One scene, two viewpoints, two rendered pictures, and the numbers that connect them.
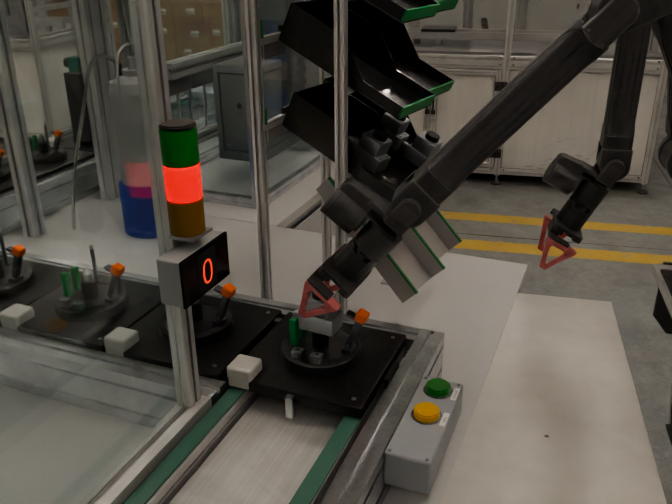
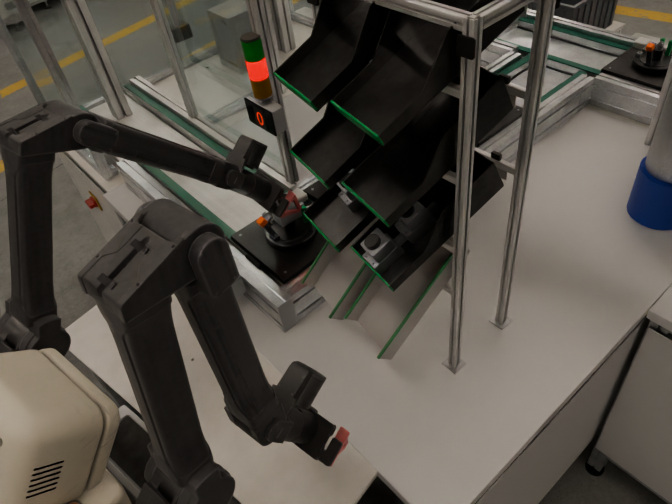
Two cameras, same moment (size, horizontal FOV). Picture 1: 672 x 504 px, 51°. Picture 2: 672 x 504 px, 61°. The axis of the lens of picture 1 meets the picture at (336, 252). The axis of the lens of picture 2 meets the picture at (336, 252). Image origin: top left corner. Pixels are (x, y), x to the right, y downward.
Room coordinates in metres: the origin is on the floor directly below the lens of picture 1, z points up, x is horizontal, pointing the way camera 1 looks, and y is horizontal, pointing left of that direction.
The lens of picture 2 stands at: (1.75, -0.86, 1.98)
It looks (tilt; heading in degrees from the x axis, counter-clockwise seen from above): 45 degrees down; 123
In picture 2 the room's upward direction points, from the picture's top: 9 degrees counter-clockwise
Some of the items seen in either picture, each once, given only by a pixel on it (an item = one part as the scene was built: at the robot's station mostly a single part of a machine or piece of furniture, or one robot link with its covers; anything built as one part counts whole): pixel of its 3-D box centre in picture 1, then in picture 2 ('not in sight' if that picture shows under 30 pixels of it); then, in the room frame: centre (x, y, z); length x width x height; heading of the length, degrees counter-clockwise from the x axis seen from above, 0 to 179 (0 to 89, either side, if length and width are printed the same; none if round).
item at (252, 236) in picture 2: (320, 358); (292, 235); (1.05, 0.03, 0.96); 0.24 x 0.24 x 0.02; 68
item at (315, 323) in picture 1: (315, 308); (288, 205); (1.05, 0.04, 1.06); 0.08 x 0.04 x 0.07; 65
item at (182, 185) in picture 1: (182, 180); (257, 67); (0.92, 0.21, 1.33); 0.05 x 0.05 x 0.05
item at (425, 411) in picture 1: (426, 414); not in sight; (0.89, -0.14, 0.96); 0.04 x 0.04 x 0.02
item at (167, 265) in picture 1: (185, 209); (260, 82); (0.92, 0.21, 1.29); 0.12 x 0.05 x 0.25; 158
